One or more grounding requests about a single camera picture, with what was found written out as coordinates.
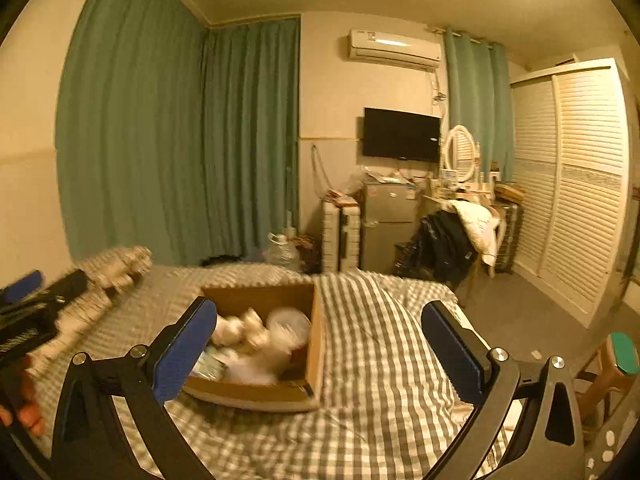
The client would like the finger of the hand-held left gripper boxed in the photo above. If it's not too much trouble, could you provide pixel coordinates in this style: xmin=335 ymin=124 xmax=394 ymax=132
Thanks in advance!
xmin=0 ymin=270 xmax=44 ymax=306
xmin=44 ymin=269 xmax=94 ymax=311

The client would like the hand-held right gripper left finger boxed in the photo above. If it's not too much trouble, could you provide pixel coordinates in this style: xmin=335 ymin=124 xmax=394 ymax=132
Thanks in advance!
xmin=45 ymin=297 xmax=219 ymax=480

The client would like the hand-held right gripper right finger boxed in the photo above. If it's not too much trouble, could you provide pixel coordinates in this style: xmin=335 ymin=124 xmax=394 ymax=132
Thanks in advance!
xmin=421 ymin=301 xmax=587 ymax=480

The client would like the white and blue packet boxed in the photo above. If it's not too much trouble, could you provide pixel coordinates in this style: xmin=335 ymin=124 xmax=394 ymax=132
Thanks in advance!
xmin=192 ymin=350 xmax=228 ymax=381

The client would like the white sock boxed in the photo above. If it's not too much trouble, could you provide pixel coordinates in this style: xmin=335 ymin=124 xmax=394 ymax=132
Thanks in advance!
xmin=227 ymin=340 xmax=293 ymax=386

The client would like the brown cardboard box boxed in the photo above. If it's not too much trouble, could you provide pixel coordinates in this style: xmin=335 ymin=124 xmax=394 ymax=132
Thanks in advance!
xmin=181 ymin=282 xmax=327 ymax=413

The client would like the person's left hand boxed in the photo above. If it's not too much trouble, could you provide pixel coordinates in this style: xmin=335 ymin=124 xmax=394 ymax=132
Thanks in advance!
xmin=0 ymin=355 xmax=47 ymax=436

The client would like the green checked blanket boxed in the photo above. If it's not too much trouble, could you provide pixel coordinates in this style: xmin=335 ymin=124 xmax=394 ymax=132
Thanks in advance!
xmin=30 ymin=262 xmax=511 ymax=480

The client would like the white padded jacket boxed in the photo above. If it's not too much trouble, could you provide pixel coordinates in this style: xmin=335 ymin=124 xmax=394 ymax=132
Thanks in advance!
xmin=447 ymin=199 xmax=501 ymax=266

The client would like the dark suitcase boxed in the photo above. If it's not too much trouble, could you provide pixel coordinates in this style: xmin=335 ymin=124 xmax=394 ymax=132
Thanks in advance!
xmin=492 ymin=200 xmax=523 ymax=273

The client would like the large clear water jug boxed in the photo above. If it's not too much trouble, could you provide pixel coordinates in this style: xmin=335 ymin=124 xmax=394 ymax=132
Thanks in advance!
xmin=265 ymin=232 xmax=301 ymax=271

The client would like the silver small fridge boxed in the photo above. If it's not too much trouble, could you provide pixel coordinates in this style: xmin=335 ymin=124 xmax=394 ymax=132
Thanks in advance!
xmin=360 ymin=180 xmax=420 ymax=272

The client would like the dark patterned bag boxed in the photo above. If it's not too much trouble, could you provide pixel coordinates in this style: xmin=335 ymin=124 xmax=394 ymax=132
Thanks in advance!
xmin=290 ymin=235 xmax=321 ymax=271

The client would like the white suitcase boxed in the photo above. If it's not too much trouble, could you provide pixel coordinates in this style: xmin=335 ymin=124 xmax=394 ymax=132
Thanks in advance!
xmin=321 ymin=199 xmax=362 ymax=273

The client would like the green top wooden stool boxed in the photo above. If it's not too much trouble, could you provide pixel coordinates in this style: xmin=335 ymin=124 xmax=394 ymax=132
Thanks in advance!
xmin=575 ymin=332 xmax=638 ymax=426

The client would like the spotted cloth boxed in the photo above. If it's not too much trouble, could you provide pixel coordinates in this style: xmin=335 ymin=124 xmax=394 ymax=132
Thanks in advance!
xmin=582 ymin=410 xmax=626 ymax=480

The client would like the wide green curtain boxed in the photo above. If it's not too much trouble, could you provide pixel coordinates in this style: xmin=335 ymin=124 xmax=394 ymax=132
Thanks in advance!
xmin=56 ymin=0 xmax=301 ymax=266

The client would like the white oval mirror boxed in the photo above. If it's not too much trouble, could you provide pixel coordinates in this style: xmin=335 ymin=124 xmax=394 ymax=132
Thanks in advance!
xmin=442 ymin=125 xmax=477 ymax=183

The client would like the white louvred wardrobe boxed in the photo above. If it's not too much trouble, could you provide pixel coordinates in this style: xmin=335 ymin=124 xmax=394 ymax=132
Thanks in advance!
xmin=510 ymin=58 xmax=632 ymax=328

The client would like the narrow green curtain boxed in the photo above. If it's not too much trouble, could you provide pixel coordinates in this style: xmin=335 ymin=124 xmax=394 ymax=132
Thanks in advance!
xmin=444 ymin=30 xmax=516 ymax=183

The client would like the white air conditioner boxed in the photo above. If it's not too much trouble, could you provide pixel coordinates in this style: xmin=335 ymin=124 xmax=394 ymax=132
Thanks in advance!
xmin=346 ymin=28 xmax=442 ymax=72

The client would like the black wall television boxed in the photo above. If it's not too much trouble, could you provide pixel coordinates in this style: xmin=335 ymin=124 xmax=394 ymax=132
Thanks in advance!
xmin=362 ymin=107 xmax=442 ymax=163

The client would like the wall cable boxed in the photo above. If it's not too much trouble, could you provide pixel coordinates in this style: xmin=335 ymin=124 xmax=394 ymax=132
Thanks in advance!
xmin=310 ymin=144 xmax=333 ymax=191

